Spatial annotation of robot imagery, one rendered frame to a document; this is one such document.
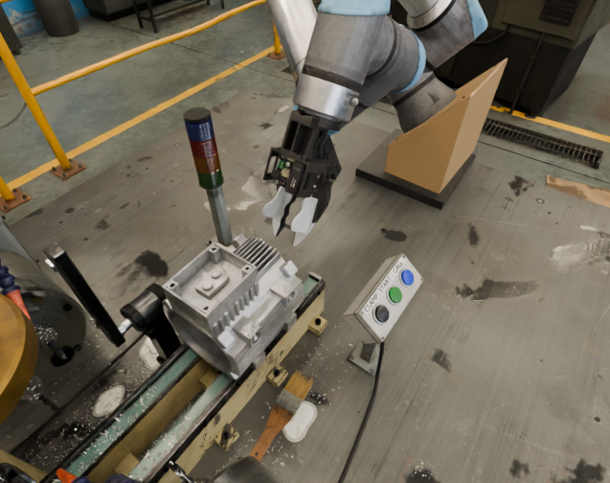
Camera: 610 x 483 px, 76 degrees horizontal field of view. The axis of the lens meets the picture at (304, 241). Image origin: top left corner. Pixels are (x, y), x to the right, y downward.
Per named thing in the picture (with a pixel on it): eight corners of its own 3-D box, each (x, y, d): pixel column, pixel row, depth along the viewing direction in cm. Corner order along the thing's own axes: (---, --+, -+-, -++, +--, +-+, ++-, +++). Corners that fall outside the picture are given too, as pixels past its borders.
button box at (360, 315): (365, 345, 71) (384, 343, 67) (340, 316, 70) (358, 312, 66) (407, 284, 80) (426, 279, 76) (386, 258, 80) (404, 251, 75)
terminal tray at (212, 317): (215, 341, 64) (207, 318, 59) (170, 310, 68) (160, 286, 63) (261, 292, 71) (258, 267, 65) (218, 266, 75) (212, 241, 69)
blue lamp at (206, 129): (200, 145, 87) (196, 126, 83) (182, 136, 89) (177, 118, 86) (219, 133, 90) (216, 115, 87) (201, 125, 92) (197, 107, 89)
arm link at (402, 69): (365, 69, 72) (323, 50, 63) (417, 23, 65) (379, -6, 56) (383, 112, 71) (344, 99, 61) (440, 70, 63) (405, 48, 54)
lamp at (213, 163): (208, 177, 93) (204, 161, 90) (191, 168, 96) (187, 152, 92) (225, 165, 97) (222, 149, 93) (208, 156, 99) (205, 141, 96)
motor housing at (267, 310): (245, 393, 73) (231, 344, 60) (175, 340, 81) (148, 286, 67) (305, 318, 85) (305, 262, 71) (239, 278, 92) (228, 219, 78)
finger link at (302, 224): (277, 250, 62) (286, 194, 59) (296, 243, 67) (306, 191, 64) (293, 256, 61) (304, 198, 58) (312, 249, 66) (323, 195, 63)
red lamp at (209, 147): (204, 161, 90) (200, 145, 87) (187, 152, 92) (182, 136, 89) (222, 149, 93) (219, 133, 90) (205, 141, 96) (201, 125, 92)
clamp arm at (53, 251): (115, 351, 71) (48, 261, 53) (105, 342, 72) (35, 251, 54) (131, 337, 73) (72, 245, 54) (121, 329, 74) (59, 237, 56)
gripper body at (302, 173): (259, 183, 60) (281, 103, 55) (289, 180, 67) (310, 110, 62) (299, 202, 56) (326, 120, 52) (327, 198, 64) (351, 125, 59)
